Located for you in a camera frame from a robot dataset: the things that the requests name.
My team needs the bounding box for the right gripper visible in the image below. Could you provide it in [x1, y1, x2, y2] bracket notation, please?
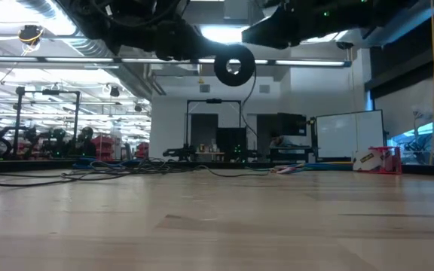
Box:
[241, 0, 382, 50]

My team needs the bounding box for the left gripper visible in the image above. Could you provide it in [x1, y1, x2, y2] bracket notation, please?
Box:
[54, 0, 237, 62]

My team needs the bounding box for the black plastic spool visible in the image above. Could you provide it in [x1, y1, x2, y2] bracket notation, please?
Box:
[213, 44, 257, 87]

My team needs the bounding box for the long black cord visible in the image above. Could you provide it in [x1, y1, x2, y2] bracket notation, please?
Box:
[0, 67, 273, 188]

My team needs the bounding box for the black equipment cart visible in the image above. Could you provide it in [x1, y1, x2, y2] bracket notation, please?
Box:
[269, 111, 315, 163]

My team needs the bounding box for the person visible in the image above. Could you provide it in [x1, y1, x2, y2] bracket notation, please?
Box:
[75, 126, 98, 157]
[268, 133, 298, 148]

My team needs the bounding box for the long ceiling light bar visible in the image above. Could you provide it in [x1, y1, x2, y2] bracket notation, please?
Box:
[0, 55, 353, 69]

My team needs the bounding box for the white whiteboard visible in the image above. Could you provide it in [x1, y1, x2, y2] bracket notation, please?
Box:
[316, 109, 386, 159]

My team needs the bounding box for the red tape dispenser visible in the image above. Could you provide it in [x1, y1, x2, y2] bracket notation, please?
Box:
[352, 146, 403, 175]

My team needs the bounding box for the black gantry frame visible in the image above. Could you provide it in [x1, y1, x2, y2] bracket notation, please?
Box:
[185, 98, 243, 163]
[11, 85, 82, 157]

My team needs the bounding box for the silver ventilation duct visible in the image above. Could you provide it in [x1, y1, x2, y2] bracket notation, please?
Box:
[15, 0, 167, 97]

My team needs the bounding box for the green cable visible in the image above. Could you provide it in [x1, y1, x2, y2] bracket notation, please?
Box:
[245, 165, 278, 175]

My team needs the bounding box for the red cable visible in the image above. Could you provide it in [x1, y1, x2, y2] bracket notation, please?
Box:
[271, 163, 304, 175]

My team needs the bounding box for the colourful cable bundle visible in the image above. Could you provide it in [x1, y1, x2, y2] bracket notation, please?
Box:
[284, 160, 353, 170]

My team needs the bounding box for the thin blue data cable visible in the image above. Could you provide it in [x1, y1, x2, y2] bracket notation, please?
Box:
[72, 157, 154, 169]

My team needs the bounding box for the ceiling cord reel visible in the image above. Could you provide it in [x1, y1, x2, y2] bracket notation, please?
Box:
[17, 24, 45, 48]

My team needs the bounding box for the hanging yellow cord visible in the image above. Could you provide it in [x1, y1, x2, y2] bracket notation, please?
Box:
[429, 0, 434, 166]

